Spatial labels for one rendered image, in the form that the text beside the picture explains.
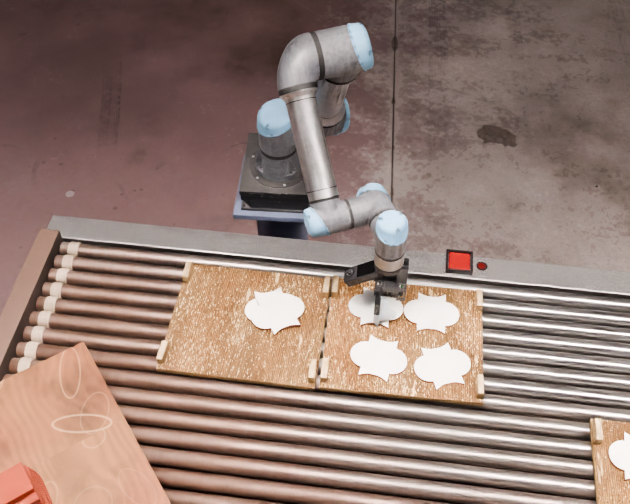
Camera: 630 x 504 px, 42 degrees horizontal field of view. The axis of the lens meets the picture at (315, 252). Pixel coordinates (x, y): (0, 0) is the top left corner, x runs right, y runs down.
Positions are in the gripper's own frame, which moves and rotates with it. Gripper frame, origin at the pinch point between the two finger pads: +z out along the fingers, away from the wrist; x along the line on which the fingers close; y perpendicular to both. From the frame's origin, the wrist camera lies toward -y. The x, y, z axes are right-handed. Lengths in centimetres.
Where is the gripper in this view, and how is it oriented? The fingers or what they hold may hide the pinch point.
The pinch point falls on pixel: (376, 307)
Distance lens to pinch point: 220.2
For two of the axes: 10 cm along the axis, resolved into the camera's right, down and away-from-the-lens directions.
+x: 1.2, -7.7, 6.3
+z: 0.1, 6.4, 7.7
